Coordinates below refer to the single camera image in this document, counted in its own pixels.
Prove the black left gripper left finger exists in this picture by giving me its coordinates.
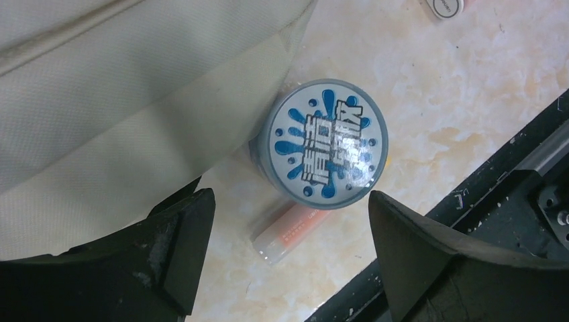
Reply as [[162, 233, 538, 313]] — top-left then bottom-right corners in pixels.
[[1, 189, 216, 321]]

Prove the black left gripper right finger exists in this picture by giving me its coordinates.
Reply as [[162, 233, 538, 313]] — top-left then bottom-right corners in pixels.
[[368, 191, 568, 321]]

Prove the orange pink highlighter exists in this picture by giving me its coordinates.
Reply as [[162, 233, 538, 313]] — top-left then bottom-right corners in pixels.
[[252, 203, 331, 265]]

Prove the cream canvas backpack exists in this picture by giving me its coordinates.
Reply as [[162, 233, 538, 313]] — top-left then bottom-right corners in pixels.
[[1, 1, 316, 261]]

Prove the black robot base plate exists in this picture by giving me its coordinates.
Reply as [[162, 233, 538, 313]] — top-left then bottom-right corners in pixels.
[[311, 93, 568, 321]]

